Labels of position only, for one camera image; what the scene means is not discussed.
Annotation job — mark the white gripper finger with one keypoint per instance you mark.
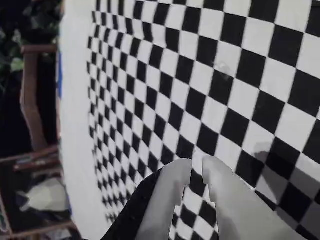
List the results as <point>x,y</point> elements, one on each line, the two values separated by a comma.
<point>237,212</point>

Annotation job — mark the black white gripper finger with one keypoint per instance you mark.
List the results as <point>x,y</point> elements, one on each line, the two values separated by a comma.
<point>160,200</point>

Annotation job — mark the white crumpled bag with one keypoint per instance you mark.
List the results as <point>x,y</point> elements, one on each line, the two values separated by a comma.
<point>47,197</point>

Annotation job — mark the black and white checkerboard mat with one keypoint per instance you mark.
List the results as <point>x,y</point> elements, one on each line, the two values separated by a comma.
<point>250,75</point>

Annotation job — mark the blue tape strip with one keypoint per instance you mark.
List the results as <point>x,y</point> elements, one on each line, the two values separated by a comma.
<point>59,80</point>

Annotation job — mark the brown wooden chair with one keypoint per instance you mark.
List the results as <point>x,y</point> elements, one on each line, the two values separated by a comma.
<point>32,100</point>

